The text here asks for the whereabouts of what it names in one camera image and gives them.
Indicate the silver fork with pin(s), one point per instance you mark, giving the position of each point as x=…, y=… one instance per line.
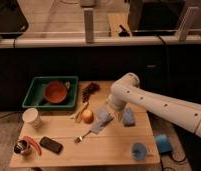
x=81, y=138

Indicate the green plastic bin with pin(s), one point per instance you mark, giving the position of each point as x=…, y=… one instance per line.
x=35, y=94

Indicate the light blue towel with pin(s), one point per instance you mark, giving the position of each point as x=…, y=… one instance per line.
x=104, y=118

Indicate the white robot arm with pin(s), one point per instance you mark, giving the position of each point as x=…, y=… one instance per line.
x=182, y=113

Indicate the white horizontal rail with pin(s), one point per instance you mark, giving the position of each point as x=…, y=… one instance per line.
x=98, y=41

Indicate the black phone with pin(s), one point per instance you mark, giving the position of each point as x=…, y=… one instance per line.
x=51, y=145

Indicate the white paper cup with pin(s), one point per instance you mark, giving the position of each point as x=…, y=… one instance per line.
x=32, y=117

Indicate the blue sponge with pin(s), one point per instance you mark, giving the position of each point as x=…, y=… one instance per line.
x=128, y=118

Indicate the orange bowl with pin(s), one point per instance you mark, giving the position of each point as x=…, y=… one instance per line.
x=55, y=92

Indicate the blue cylinder on floor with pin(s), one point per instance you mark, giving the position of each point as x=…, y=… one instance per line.
x=163, y=144

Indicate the yellow red apple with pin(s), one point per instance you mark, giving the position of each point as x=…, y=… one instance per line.
x=87, y=116

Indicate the small metal cup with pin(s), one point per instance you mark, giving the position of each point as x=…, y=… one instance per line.
x=22, y=147

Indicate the black box right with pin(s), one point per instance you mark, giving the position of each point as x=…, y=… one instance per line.
x=154, y=17

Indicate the dark grape bunch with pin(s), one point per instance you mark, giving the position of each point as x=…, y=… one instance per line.
x=89, y=90

